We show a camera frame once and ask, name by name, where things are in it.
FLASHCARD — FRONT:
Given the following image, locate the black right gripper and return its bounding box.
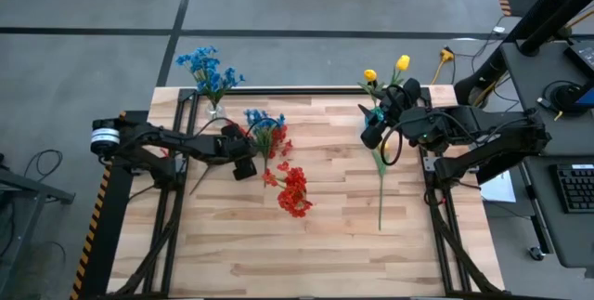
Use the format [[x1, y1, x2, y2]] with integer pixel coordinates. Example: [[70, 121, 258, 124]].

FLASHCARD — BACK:
[[357, 79, 422, 150]]

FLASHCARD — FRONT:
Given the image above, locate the grey office desk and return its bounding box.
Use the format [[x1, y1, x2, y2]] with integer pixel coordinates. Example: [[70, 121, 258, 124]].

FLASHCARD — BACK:
[[499, 39, 594, 279]]

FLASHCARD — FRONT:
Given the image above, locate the black tablet device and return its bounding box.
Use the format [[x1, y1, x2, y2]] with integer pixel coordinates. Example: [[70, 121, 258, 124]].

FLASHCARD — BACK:
[[563, 38, 594, 81]]

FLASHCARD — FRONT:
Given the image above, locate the black round device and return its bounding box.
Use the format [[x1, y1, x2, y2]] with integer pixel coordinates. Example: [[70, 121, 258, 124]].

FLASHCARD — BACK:
[[540, 79, 593, 118]]

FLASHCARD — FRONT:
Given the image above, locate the thin black cable loop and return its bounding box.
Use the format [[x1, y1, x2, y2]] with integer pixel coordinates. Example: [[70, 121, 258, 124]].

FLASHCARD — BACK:
[[22, 149, 64, 180]]

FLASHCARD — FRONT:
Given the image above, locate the white paper sheet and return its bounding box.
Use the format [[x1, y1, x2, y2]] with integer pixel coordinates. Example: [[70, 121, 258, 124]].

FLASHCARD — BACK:
[[480, 169, 517, 204]]

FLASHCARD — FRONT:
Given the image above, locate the black cable bundle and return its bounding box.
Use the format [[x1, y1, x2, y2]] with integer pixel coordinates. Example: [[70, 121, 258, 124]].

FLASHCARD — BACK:
[[424, 183, 505, 296], [110, 183, 187, 297]]

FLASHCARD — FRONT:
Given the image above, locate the teal glass vase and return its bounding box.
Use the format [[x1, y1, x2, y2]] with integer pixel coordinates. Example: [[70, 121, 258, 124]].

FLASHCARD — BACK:
[[366, 106, 387, 127]]

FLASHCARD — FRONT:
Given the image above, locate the black aluminium table frame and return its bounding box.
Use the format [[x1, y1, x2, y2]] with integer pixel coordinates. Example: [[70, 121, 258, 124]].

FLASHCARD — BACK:
[[141, 85, 468, 299]]

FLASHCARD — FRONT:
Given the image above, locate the yellow power plug cable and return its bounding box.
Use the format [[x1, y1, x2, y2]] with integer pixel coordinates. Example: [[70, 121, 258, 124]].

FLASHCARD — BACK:
[[430, 46, 456, 86]]

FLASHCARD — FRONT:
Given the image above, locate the black computer keyboard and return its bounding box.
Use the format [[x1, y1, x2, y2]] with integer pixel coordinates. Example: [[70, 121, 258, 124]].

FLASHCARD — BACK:
[[549, 163, 594, 215]]

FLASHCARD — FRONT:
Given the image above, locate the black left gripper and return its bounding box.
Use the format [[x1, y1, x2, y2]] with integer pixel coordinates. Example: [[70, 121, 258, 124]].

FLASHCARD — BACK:
[[217, 123, 260, 181]]

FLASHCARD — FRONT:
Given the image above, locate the blue artificial flower bunch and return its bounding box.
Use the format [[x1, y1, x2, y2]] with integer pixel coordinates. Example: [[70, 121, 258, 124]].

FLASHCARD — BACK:
[[243, 107, 288, 189], [203, 65, 246, 109], [174, 45, 222, 106]]

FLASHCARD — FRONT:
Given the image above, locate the grey side table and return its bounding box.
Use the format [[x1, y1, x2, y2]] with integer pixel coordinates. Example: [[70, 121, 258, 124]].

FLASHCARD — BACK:
[[0, 153, 76, 292]]

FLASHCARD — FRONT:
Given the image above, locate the black caster wheel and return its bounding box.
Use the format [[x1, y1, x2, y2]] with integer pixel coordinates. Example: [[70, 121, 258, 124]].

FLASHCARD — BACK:
[[527, 245, 547, 263]]

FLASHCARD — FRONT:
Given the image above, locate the long hazard tape strip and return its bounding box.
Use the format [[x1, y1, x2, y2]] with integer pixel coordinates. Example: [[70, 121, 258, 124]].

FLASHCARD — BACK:
[[69, 110, 127, 300]]

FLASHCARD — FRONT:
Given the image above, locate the clear glass vase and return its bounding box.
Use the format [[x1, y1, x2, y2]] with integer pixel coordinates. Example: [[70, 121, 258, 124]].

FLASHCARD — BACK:
[[205, 102, 228, 127]]

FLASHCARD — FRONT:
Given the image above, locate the yellow artificial tulip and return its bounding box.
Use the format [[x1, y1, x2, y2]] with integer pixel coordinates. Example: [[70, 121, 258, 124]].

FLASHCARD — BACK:
[[389, 53, 413, 92], [356, 68, 386, 106], [370, 139, 391, 232]]

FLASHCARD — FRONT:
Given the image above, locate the black tower fan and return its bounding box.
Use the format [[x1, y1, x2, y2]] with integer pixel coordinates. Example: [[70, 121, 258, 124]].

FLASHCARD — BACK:
[[517, 0, 594, 58]]

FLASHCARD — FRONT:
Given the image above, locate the red artificial flower bunch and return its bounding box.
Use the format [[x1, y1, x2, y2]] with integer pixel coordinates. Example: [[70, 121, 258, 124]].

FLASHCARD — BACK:
[[267, 124, 294, 159], [261, 160, 316, 220], [188, 123, 250, 197]]

